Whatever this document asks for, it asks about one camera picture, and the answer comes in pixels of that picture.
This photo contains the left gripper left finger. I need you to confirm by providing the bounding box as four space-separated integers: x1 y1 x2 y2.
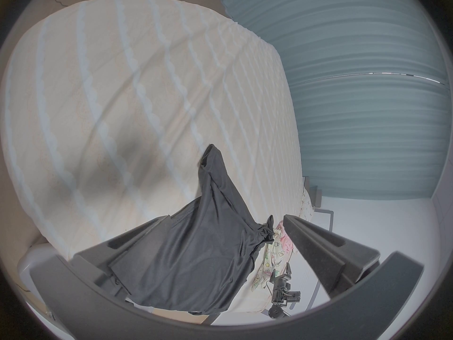
72 215 171 297

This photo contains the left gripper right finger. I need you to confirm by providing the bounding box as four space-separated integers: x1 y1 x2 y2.
283 214 381 303

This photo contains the black T-shirt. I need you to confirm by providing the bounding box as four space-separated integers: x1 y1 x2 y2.
108 144 277 314

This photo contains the bed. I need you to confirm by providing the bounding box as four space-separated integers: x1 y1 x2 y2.
1 0 334 327

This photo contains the pink garment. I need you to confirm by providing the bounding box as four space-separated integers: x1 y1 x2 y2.
275 221 295 255

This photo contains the white printed pillow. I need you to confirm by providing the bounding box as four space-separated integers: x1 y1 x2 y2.
301 189 315 226

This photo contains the white printed garment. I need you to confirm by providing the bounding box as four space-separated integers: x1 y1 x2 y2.
249 239 289 291

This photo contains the grey bedside table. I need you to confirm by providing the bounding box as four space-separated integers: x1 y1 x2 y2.
304 176 323 204

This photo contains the blue-green curtain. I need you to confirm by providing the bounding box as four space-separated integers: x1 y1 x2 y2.
217 0 447 84
281 72 453 200

